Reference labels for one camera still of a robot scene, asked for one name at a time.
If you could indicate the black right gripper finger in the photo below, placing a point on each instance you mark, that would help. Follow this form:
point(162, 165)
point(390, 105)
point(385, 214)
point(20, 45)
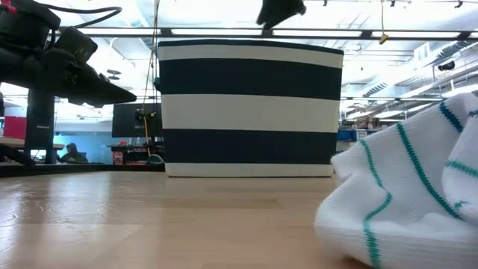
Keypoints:
point(280, 9)

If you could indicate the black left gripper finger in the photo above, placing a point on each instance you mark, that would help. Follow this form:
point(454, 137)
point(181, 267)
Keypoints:
point(101, 89)
point(89, 103)

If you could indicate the white sock green stripes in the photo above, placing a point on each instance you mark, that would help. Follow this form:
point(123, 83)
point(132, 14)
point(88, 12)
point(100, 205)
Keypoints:
point(403, 209)

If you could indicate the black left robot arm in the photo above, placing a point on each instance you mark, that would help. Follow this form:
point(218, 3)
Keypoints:
point(39, 127)

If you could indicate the person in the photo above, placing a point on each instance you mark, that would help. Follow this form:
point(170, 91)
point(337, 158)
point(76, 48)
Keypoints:
point(72, 154)

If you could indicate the red panel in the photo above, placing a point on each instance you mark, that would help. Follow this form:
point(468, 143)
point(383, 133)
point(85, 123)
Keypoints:
point(15, 127)

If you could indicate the navy white striped fabric bin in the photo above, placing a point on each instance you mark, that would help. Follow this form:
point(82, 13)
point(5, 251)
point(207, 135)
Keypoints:
point(246, 78)

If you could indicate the shelf with blue bins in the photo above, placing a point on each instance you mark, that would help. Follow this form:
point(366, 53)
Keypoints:
point(347, 135)

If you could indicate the black ceiling device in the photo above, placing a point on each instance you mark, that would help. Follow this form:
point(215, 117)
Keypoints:
point(446, 66)

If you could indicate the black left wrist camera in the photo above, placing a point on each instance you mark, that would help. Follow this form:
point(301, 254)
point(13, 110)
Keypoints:
point(76, 45)

